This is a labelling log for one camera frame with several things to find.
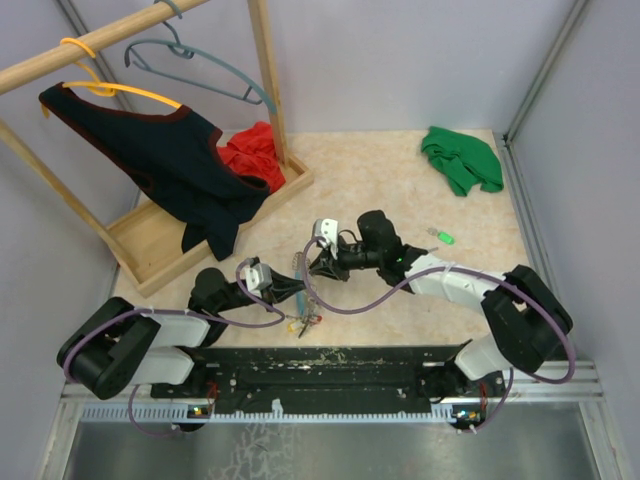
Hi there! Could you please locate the yellow plastic hanger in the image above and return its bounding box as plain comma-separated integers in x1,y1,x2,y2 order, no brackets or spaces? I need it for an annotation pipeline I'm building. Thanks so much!
41,37,182,118

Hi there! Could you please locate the dark navy tank top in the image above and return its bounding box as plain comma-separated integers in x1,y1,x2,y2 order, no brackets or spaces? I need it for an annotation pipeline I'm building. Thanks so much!
39,84,270,260

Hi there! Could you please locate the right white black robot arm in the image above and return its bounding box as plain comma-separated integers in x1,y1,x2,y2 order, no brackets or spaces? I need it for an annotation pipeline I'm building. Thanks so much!
302,210,576,396

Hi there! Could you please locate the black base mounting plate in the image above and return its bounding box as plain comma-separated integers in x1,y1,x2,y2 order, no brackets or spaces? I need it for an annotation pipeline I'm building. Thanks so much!
151,346,505,415

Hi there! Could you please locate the wooden clothes rack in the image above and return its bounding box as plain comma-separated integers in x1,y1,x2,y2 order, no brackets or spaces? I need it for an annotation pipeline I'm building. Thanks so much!
1,1,314,297

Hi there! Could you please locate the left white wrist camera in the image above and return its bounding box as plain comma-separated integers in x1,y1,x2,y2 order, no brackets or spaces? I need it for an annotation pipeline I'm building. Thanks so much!
242,257,272,297

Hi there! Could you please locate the large keyring with blue handle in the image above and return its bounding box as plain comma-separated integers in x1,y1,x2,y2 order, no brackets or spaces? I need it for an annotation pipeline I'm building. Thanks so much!
289,252,321,319

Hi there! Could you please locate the red crumpled cloth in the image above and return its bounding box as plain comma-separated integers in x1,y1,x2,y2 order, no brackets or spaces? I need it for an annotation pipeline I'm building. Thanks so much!
217,121,286,193

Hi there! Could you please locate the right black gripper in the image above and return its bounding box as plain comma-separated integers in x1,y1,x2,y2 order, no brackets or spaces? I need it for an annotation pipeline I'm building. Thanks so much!
310,235,383,282

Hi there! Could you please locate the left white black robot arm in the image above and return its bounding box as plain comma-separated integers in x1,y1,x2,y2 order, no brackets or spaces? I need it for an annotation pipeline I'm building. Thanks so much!
56,263,305,400

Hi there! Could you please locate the green crumpled cloth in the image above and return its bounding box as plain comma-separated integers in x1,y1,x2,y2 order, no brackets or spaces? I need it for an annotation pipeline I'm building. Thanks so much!
420,126,504,197

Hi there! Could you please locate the green tagged key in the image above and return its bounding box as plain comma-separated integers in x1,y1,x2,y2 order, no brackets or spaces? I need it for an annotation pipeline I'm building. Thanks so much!
427,227,455,245

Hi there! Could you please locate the grey-blue plastic hanger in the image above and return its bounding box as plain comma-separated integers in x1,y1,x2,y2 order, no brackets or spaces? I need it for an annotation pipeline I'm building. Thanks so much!
122,1,273,129

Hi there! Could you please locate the bunch of tagged keys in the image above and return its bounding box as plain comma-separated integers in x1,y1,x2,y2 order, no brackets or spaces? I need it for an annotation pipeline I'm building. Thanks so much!
287,313,320,338

